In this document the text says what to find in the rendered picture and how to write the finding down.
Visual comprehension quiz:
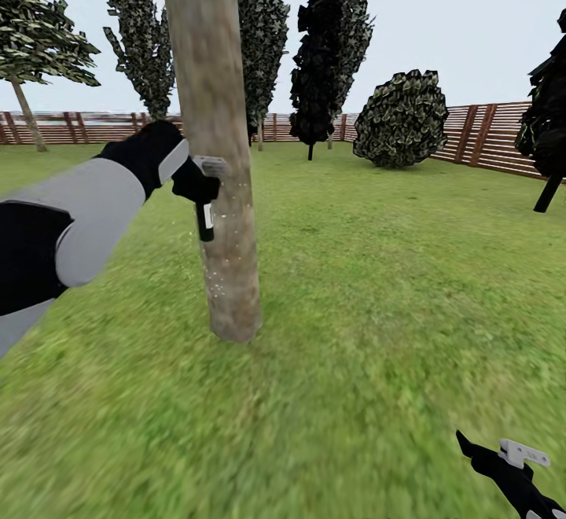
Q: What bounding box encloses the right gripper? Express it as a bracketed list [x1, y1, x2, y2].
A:
[456, 430, 534, 498]

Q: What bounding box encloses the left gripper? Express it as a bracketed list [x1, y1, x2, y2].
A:
[172, 168, 220, 203]

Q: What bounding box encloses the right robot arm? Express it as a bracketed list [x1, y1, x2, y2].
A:
[456, 430, 566, 519]

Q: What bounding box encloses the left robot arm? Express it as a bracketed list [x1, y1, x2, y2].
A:
[0, 121, 230, 359]

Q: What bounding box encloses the pesticide atomizer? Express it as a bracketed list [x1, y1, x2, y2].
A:
[193, 197, 215, 241]

